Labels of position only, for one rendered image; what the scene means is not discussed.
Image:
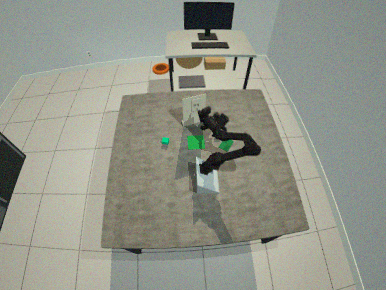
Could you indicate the green block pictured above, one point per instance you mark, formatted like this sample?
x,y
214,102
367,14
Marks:
x,y
165,140

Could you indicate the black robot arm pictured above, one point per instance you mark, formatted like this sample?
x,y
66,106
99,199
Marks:
x,y
215,160

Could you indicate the beige panel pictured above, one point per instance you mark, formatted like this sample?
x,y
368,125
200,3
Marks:
x,y
189,106

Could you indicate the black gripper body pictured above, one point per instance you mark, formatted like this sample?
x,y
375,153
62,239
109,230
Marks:
x,y
207,120

